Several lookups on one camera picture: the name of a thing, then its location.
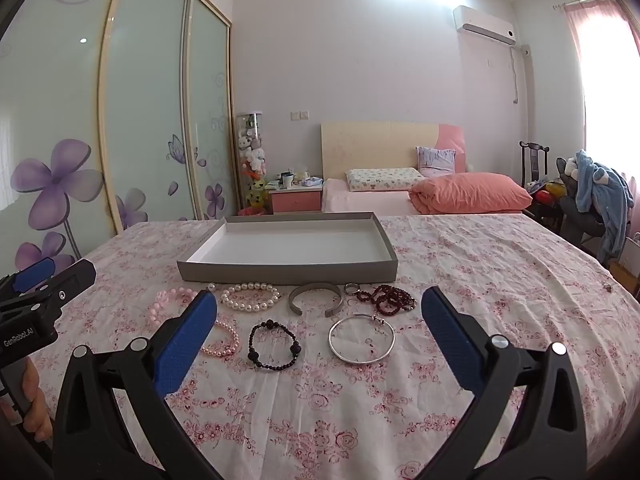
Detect colourful toys pile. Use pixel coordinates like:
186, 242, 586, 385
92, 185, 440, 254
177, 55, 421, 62
530, 180, 563, 211

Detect thin silver bangle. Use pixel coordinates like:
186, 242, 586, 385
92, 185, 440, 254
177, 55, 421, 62
328, 313, 396, 361

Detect coral pink pillow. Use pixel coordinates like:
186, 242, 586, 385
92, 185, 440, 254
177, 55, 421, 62
408, 172, 533, 214

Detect black bead bracelet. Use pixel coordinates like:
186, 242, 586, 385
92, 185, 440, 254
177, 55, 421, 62
247, 319, 303, 372

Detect pink nightstand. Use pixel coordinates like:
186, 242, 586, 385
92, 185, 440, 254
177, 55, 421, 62
266, 180, 325, 213

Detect person's left hand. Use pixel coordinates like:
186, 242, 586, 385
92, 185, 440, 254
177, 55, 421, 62
21, 359, 55, 443

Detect beige and pink headboard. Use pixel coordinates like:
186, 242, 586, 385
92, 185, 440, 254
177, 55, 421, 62
320, 121, 466, 181

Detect white air conditioner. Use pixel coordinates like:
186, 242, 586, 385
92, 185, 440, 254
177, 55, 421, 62
452, 5, 517, 45

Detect grey cardboard tray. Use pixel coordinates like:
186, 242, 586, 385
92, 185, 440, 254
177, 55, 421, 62
176, 211, 399, 285

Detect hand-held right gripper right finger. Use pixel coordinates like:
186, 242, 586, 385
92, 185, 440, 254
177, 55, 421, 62
415, 286, 588, 480

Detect white pearl bracelet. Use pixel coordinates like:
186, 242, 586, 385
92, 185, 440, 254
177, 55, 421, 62
220, 282, 282, 314

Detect light pink bead bracelet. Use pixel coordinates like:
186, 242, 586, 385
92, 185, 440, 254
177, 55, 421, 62
150, 287, 201, 328

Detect pink curtain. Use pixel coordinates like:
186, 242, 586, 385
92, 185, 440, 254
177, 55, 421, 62
562, 0, 640, 221

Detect glass case of plush toys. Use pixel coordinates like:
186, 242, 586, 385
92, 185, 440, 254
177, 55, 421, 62
235, 110, 266, 213

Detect dark wooden chair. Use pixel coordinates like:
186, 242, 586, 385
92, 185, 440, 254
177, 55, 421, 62
519, 141, 566, 233

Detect dark red bead bracelet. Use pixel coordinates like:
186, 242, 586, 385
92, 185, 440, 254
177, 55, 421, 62
356, 284, 417, 317

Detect lilac pillow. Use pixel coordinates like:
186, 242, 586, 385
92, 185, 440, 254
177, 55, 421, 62
416, 146, 458, 178

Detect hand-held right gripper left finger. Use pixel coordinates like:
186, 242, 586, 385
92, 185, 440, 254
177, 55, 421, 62
52, 288, 236, 480

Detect grey metal cuff bangle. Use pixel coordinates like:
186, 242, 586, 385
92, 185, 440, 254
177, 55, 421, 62
288, 282, 344, 318

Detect white patterned pillow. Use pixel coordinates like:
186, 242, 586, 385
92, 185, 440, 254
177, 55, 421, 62
346, 166, 425, 193

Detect sliding door wardrobe with flowers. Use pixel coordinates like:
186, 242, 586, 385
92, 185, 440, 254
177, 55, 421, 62
0, 0, 238, 281

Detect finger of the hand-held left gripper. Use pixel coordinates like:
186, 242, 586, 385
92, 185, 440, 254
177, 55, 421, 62
20, 259, 97, 311
0, 257, 57, 306

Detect blue plush garment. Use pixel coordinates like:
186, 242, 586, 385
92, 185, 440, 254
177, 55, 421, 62
565, 150, 635, 266

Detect pink floral tablecloth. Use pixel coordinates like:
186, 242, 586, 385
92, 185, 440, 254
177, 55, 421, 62
20, 212, 640, 480

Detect bed with pink sheet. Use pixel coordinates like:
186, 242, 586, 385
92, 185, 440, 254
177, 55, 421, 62
321, 177, 531, 216

